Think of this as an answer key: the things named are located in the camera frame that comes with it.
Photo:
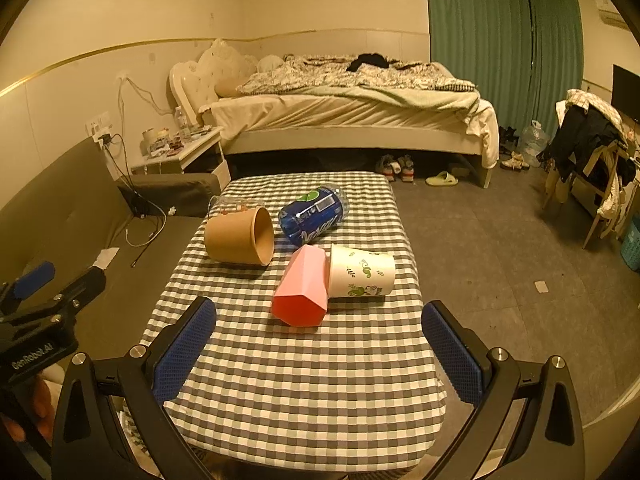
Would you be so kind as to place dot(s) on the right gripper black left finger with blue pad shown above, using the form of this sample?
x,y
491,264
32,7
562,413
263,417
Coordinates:
x,y
88,440

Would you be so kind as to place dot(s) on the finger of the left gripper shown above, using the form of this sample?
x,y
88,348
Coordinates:
x,y
12,294
78,294

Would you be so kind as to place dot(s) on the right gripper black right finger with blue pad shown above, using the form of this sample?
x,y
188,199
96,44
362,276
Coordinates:
x,y
546,443

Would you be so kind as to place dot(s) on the blue transparent plastic cup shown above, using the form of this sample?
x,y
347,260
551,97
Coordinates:
x,y
312,214

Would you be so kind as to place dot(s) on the brown kraft paper cup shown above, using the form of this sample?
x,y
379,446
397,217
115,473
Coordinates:
x,y
240,237

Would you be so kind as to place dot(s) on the pink hexagonal cup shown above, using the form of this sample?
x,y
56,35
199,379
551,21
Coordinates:
x,y
301,298

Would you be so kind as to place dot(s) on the white green floral paper cup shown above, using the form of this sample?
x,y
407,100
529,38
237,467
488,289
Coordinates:
x,y
356,273

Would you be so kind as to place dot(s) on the white paper on floor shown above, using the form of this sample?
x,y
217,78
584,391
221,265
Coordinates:
x,y
541,287

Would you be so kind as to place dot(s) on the grey white checkered tablecloth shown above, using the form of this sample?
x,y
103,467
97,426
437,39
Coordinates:
x,y
359,393

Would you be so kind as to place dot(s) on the white nightstand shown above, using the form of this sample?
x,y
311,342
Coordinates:
x,y
204,154

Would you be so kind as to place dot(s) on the teal laundry basket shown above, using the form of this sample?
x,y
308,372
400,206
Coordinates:
x,y
630,249

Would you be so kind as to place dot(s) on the green slipper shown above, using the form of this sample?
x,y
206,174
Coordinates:
x,y
444,178

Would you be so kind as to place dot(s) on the white shoes by curtain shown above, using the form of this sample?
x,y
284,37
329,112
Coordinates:
x,y
515,163

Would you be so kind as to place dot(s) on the chair piled with clothes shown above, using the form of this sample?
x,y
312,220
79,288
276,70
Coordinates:
x,y
593,146

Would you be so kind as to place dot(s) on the large water jug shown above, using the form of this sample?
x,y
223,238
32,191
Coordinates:
x,y
533,141

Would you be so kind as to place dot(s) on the sneaker under bed right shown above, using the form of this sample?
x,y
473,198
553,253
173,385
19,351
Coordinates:
x,y
407,168

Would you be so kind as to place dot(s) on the sneaker under bed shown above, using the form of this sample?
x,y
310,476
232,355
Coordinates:
x,y
407,168
388,167

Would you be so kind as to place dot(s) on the bed with cream sheets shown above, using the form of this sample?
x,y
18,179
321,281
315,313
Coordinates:
x,y
300,102

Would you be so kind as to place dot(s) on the sneaker under bed left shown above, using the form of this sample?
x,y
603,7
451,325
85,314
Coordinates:
x,y
388,167

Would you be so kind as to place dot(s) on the black television screen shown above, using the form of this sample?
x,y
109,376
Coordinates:
x,y
626,92

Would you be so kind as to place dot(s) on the green curtain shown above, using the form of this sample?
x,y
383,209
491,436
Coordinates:
x,y
523,55

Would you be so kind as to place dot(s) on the black garment on bed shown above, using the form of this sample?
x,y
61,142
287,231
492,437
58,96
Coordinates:
x,y
371,59

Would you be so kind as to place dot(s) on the white air conditioner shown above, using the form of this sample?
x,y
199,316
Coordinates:
x,y
609,15

